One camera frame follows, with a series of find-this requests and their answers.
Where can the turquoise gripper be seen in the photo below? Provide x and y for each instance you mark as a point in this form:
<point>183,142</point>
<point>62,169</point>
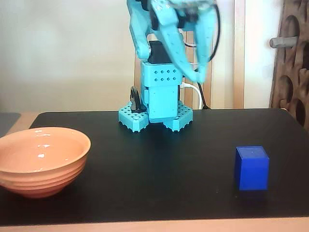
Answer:
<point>169,26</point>

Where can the blue cube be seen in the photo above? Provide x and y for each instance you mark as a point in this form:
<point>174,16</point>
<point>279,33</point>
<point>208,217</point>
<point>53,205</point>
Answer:
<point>253,169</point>

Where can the orange bowl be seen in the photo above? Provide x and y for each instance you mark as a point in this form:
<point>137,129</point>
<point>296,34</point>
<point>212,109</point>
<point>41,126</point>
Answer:
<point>41,166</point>

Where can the pale wooden slatted panel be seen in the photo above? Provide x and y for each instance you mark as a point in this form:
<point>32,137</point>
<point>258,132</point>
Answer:
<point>229,72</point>

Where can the black table clamp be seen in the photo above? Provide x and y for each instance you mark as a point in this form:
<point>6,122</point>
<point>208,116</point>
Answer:
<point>136,99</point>

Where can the brown perforated panel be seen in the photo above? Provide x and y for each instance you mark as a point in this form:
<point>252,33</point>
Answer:
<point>292,79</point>

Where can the black mat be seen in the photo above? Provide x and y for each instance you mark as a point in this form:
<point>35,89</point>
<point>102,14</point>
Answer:
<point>144,188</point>

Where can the turquoise robot base plate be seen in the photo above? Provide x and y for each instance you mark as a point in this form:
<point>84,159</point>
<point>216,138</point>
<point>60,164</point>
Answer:
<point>130,119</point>

